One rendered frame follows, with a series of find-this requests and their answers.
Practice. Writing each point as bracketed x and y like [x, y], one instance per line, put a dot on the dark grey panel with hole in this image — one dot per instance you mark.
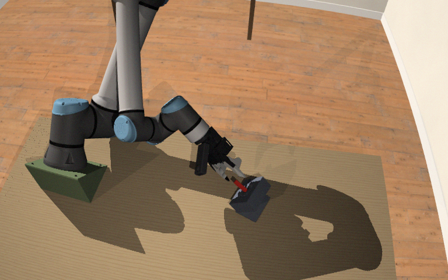
[252, 202]

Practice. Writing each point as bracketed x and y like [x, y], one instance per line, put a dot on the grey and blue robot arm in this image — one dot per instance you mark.
[117, 110]

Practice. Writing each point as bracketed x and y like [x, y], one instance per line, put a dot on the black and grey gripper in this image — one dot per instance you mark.
[218, 151]

